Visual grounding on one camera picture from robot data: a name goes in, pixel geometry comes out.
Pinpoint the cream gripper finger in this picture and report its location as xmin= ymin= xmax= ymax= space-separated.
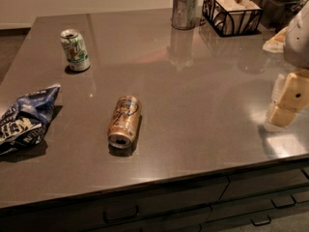
xmin=267 ymin=70 xmax=309 ymax=128

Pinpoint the green white 7up can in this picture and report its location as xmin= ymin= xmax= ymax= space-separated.
xmin=60 ymin=29 xmax=91 ymax=72

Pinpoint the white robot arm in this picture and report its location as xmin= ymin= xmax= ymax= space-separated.
xmin=267 ymin=3 xmax=309 ymax=128

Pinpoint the orange soda can lying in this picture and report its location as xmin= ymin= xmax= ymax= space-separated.
xmin=107 ymin=96 xmax=142 ymax=149

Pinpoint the pale snack packet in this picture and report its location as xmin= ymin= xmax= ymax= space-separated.
xmin=263 ymin=27 xmax=288 ymax=53

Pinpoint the dark box with jar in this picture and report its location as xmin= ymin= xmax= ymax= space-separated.
xmin=251 ymin=0 xmax=304 ymax=31

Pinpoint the metal cup with utensils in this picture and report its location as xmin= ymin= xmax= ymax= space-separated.
xmin=171 ymin=0 xmax=198 ymax=30

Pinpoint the blue crumpled chip bag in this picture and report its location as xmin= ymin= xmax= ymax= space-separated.
xmin=0 ymin=83 xmax=61 ymax=155

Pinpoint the black wire napkin basket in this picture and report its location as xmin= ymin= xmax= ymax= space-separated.
xmin=202 ymin=0 xmax=263 ymax=37

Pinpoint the drawer handle right upper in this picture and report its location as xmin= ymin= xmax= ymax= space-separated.
xmin=271 ymin=195 xmax=296 ymax=209

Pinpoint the drawer handle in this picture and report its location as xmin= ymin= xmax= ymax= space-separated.
xmin=103 ymin=205 xmax=139 ymax=223
xmin=271 ymin=195 xmax=296 ymax=209
xmin=251 ymin=216 xmax=271 ymax=227

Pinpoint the drawer handle right lower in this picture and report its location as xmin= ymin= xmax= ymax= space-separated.
xmin=251 ymin=216 xmax=271 ymax=227

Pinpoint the drawer handle left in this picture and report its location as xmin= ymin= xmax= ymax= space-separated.
xmin=103 ymin=205 xmax=139 ymax=223

